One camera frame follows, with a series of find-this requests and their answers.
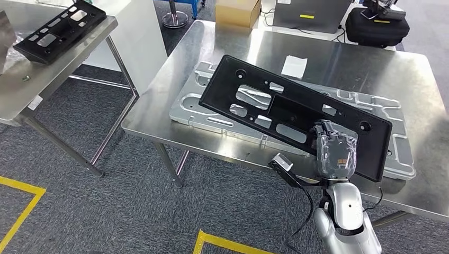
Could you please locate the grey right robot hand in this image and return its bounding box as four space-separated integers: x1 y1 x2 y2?
313 120 358 180

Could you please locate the black plastic mounting plate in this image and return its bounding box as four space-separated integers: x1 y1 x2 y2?
198 54 393 183
13 0 107 65

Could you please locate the stainless steel workbench table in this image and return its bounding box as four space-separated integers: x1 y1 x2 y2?
121 19 449 229

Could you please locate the white paper note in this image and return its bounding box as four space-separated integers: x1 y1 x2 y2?
281 55 308 79

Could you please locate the black carry bag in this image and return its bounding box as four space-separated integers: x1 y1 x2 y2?
345 7 410 49

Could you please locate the grey equipment case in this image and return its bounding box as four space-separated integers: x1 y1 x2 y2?
273 0 353 35

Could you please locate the black silver device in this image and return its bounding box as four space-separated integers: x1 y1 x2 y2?
360 0 407 21

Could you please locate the grey metal fixture plate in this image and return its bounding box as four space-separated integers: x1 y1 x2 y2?
169 61 417 181

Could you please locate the brown cardboard box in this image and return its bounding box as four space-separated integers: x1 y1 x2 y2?
214 0 262 30

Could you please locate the chrome stanchion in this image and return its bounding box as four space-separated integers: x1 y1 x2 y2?
161 0 190 29

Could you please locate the white cabinet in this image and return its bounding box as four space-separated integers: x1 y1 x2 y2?
83 0 168 96

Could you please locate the white label sticker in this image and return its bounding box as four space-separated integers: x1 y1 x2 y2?
27 95 43 111

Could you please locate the yellow floor tape square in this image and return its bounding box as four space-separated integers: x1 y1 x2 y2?
0 176 47 252

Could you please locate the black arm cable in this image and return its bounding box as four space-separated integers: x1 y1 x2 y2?
363 187 384 213
284 184 315 254

